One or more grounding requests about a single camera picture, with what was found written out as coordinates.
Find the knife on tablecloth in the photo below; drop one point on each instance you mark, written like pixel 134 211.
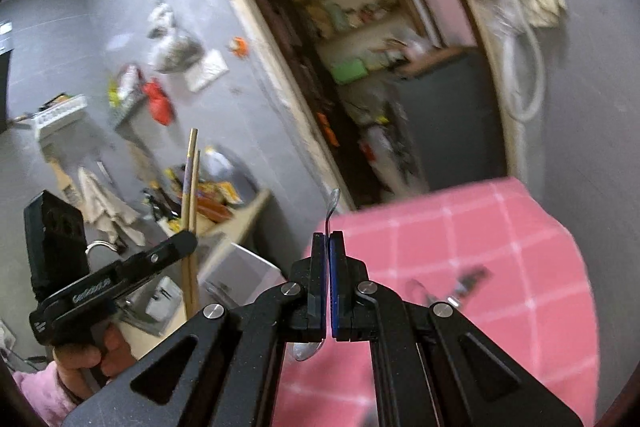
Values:
pixel 467 284

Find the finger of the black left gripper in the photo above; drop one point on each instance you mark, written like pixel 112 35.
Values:
pixel 145 265

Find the metal wall rack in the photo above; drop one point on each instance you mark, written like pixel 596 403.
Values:
pixel 127 107

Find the beige hanging towel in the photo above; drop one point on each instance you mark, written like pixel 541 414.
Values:
pixel 107 212

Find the dark grey cabinet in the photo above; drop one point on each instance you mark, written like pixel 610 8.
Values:
pixel 446 112

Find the left hand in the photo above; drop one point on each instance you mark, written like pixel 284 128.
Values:
pixel 112 360

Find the clear bag of dried goods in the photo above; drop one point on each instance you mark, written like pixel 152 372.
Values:
pixel 173 49

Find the red plastic bag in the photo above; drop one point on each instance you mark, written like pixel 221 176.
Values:
pixel 159 104

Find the white perforated utensil holder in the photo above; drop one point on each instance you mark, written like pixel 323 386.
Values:
pixel 236 277

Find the pink sleeve forearm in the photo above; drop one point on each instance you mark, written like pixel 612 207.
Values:
pixel 46 394

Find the green box on shelf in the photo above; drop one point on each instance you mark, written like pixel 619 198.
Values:
pixel 348 71

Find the white wall basket shelf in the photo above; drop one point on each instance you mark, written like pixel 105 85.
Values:
pixel 58 116

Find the white wall socket panel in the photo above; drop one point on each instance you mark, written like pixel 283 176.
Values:
pixel 205 71

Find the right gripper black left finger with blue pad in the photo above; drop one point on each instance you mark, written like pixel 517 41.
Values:
pixel 219 371

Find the metal spoon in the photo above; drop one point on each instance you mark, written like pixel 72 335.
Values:
pixel 305 351

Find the large oil jug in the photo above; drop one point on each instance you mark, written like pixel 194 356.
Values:
pixel 218 168

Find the wooden chopstick pair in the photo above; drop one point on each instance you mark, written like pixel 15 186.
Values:
pixel 189 211

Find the chrome sink faucet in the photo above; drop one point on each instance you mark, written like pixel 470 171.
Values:
pixel 117 248

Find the wooden cutting board on wall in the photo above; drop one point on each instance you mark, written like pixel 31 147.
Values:
pixel 65 183

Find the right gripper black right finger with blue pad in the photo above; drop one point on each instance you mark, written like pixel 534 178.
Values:
pixel 431 365

